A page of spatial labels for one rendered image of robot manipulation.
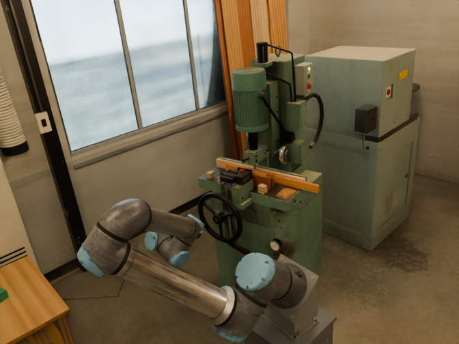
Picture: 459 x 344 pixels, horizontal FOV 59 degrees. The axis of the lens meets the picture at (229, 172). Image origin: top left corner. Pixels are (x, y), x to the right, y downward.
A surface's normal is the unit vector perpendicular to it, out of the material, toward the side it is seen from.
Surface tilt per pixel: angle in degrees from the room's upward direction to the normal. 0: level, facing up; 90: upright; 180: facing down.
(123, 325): 0
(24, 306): 0
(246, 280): 40
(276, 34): 86
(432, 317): 0
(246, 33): 87
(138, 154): 90
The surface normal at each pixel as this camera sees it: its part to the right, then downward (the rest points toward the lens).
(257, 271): -0.55, -0.49
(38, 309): -0.08, -0.90
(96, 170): 0.69, 0.25
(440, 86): -0.72, 0.35
